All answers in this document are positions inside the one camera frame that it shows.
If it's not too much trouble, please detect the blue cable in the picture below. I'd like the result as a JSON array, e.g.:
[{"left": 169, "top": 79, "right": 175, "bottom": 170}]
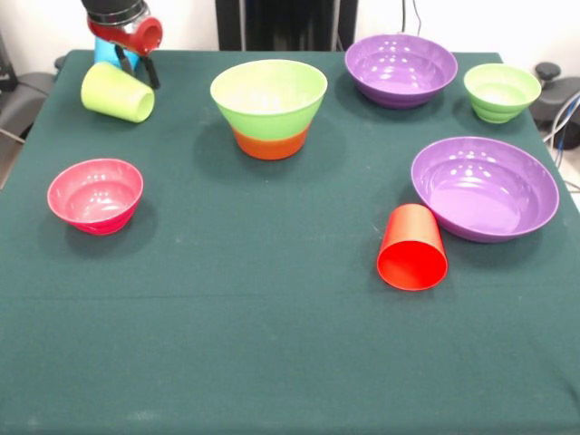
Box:
[{"left": 553, "top": 90, "right": 580, "bottom": 153}]

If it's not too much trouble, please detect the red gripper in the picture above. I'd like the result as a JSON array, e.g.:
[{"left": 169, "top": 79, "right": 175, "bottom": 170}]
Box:
[{"left": 86, "top": 15, "right": 164, "bottom": 91}]

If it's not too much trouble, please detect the black cable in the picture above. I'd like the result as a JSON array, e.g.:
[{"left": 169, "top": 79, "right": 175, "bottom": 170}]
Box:
[{"left": 401, "top": 0, "right": 425, "bottom": 37}]

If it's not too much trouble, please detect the red cup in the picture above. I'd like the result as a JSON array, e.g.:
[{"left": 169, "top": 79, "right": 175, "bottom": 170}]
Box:
[{"left": 376, "top": 203, "right": 450, "bottom": 292}]

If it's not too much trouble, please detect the large green bowl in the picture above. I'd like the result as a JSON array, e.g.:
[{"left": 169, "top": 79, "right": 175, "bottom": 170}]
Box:
[{"left": 209, "top": 59, "right": 329, "bottom": 140}]

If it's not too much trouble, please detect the black chair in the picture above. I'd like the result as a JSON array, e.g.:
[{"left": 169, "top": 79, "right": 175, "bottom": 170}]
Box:
[
  {"left": 533, "top": 62, "right": 580, "bottom": 150},
  {"left": 0, "top": 31, "right": 67, "bottom": 142}
]

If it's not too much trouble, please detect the dark green tablecloth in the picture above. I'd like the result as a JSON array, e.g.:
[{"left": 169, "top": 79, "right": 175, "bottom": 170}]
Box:
[{"left": 0, "top": 48, "right": 580, "bottom": 435}]

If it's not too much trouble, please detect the orange bowl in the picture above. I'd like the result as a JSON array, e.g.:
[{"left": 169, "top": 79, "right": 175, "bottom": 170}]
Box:
[{"left": 232, "top": 124, "right": 312, "bottom": 161}]

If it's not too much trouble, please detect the pink bowl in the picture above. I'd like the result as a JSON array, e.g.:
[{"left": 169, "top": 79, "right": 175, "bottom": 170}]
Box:
[{"left": 46, "top": 158, "right": 145, "bottom": 237}]

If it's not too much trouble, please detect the small green bowl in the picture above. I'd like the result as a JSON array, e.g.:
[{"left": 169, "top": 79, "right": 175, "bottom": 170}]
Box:
[{"left": 463, "top": 63, "right": 543, "bottom": 124}]

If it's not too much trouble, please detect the white cable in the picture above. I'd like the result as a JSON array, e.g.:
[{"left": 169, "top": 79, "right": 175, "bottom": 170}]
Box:
[{"left": 542, "top": 101, "right": 580, "bottom": 144}]

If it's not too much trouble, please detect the blue cup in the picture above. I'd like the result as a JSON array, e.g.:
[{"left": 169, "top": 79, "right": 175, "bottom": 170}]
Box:
[{"left": 93, "top": 38, "right": 141, "bottom": 73}]

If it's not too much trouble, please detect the purple bowl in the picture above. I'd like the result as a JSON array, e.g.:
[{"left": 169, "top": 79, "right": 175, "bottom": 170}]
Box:
[
  {"left": 411, "top": 136, "right": 561, "bottom": 244},
  {"left": 343, "top": 34, "right": 459, "bottom": 110}
]

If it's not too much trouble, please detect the yellow-green cup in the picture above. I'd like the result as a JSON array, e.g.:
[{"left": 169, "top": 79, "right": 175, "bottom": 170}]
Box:
[{"left": 80, "top": 62, "right": 156, "bottom": 124}]

